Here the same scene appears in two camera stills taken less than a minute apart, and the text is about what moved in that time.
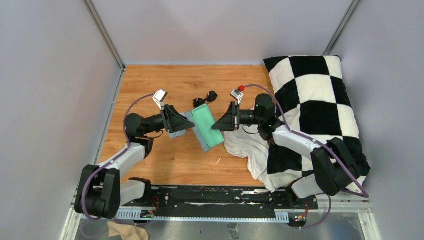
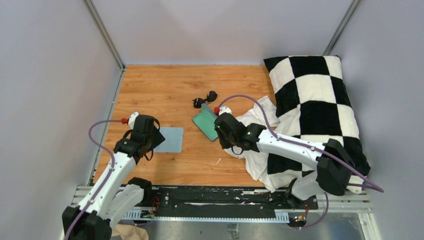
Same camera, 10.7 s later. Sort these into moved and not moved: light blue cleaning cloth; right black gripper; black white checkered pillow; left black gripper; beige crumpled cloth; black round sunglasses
Moved: left black gripper; light blue cleaning cloth; right black gripper
Not moved: black white checkered pillow; beige crumpled cloth; black round sunglasses
